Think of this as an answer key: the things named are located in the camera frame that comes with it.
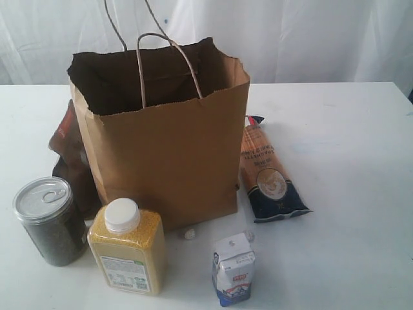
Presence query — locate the brown paper bag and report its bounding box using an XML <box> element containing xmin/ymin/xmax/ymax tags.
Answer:
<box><xmin>67</xmin><ymin>37</ymin><xmax>250</xmax><ymax>229</ymax></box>

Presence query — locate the clear can of dark grains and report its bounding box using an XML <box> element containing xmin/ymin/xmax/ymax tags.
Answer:
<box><xmin>14</xmin><ymin>176</ymin><xmax>88</xmax><ymax>267</ymax></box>

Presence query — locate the white backdrop curtain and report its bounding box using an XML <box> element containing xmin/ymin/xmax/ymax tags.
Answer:
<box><xmin>1</xmin><ymin>1</ymin><xmax>412</xmax><ymax>93</ymax></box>

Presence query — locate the brown pouch with orange label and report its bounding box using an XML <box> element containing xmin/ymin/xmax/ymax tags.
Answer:
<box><xmin>48</xmin><ymin>101</ymin><xmax>102</xmax><ymax>220</ymax></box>

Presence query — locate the small white pebble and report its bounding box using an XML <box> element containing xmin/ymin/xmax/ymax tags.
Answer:
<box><xmin>183</xmin><ymin>228</ymin><xmax>196</xmax><ymax>240</ymax></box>

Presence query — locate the small white blue carton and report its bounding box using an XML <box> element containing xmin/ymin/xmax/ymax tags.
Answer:
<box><xmin>212</xmin><ymin>232</ymin><xmax>256</xmax><ymax>307</ymax></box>

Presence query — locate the spaghetti pasta packet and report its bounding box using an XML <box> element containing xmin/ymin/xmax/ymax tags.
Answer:
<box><xmin>239</xmin><ymin>116</ymin><xmax>311</xmax><ymax>223</ymax></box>

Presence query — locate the yellow millet plastic bottle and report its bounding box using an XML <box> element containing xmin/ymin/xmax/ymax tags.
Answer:
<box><xmin>88</xmin><ymin>198</ymin><xmax>166</xmax><ymax>295</ymax></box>

